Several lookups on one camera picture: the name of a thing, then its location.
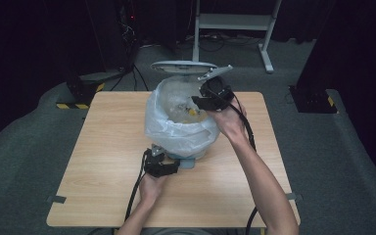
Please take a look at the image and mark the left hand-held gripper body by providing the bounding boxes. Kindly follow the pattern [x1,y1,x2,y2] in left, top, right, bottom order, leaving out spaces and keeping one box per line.
[143,144,170,178]

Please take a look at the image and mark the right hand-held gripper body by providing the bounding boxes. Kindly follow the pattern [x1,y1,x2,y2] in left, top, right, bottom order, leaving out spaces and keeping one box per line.
[197,64,236,111]

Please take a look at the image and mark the yellow plastic bag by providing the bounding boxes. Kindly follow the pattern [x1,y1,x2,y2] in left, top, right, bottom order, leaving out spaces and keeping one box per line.
[177,110,210,124]

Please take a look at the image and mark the clear plastic wrapper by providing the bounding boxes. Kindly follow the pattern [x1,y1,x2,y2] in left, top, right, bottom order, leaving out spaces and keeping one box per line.
[172,97,198,116]

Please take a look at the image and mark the translucent white bin liner bag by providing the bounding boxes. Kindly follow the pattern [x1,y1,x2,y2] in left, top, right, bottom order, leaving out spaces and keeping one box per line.
[144,76,221,160]

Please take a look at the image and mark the white grey pedal trash bin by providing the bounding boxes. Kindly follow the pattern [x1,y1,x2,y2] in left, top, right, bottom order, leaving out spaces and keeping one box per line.
[144,60,221,169]

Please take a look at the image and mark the person's left hand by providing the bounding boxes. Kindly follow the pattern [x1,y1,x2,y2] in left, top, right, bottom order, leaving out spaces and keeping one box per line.
[138,172,168,208]

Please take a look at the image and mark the person's right hand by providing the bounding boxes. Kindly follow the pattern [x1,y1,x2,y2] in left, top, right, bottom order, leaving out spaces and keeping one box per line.
[207,97,248,145]

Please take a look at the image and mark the grey metal stand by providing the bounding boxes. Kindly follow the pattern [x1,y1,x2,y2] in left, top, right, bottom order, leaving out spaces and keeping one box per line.
[191,0,283,74]

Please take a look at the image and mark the black stand base yellow mark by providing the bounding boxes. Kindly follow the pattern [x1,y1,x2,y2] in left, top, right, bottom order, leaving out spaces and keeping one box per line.
[288,85,339,115]

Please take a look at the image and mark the black stand base striped tape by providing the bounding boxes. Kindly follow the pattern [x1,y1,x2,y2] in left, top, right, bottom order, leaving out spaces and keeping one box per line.
[56,71,125,111]

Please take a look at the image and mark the grey tape piece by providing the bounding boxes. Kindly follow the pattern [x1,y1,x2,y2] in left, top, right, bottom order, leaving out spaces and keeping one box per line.
[46,195,68,205]
[286,192,304,202]

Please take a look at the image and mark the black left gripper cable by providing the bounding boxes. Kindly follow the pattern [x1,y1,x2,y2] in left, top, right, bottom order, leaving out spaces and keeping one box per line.
[123,149,149,223]

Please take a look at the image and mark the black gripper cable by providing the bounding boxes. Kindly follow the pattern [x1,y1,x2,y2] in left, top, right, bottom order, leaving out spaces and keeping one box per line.
[123,149,149,223]
[223,91,259,235]

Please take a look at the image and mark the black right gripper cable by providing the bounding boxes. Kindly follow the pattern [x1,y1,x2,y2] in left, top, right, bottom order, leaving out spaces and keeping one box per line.
[223,91,259,235]

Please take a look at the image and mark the black floor cables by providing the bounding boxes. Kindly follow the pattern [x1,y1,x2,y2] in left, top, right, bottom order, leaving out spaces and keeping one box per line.
[175,31,262,53]

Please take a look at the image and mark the black cable on floor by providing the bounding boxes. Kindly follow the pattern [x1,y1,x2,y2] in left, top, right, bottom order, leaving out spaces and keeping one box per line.
[109,63,150,92]

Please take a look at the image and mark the black equipment with wires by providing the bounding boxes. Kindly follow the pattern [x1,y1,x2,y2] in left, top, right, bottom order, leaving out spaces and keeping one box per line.
[116,0,142,71]

